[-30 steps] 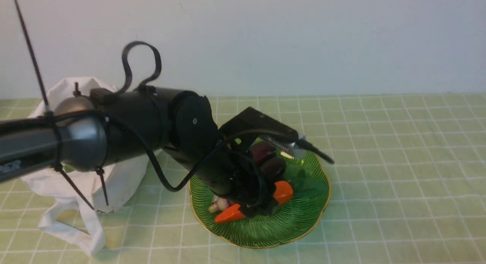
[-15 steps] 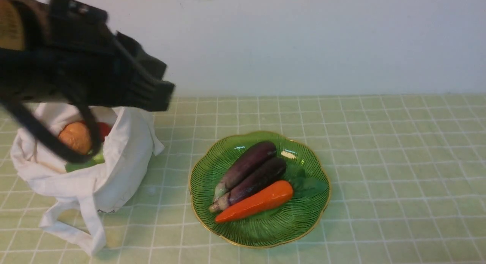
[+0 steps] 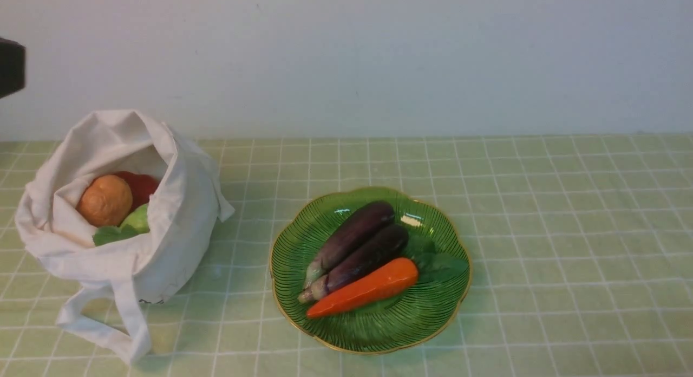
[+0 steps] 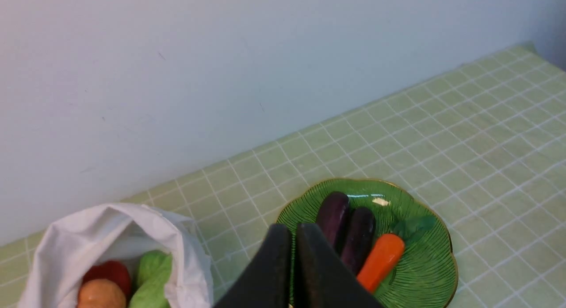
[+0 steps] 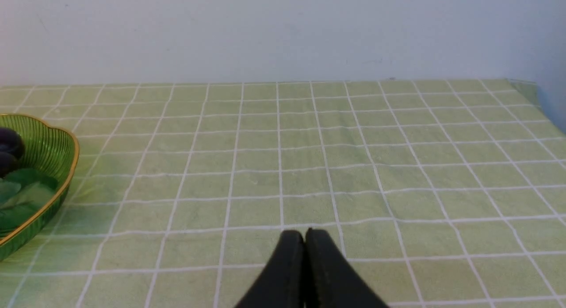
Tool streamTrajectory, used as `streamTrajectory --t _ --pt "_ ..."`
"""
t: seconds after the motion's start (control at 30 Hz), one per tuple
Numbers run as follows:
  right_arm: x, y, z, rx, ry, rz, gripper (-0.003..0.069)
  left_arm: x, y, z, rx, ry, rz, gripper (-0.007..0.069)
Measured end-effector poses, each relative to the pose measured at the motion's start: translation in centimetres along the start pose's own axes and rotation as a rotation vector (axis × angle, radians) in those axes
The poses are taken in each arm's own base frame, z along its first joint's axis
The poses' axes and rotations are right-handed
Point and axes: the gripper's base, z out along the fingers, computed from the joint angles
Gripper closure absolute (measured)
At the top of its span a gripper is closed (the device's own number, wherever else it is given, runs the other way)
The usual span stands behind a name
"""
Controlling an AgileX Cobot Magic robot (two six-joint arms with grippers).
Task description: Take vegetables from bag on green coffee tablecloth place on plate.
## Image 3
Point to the white cloth bag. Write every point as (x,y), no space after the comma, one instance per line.
(118,277)

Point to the upper purple eggplant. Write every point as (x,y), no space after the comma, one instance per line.
(361,225)

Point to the purple eggplant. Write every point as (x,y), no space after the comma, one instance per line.
(361,225)
(381,248)

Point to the lower purple eggplant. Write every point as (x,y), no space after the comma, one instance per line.
(381,248)

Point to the green ribbed glass plate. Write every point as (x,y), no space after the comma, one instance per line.
(418,315)

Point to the orange carrot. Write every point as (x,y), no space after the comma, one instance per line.
(385,283)

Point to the red tomato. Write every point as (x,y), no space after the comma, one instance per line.
(142,186)

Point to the green leafy vegetable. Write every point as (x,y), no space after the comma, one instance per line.
(135,224)

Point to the green checkered tablecloth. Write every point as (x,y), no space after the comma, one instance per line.
(581,248)

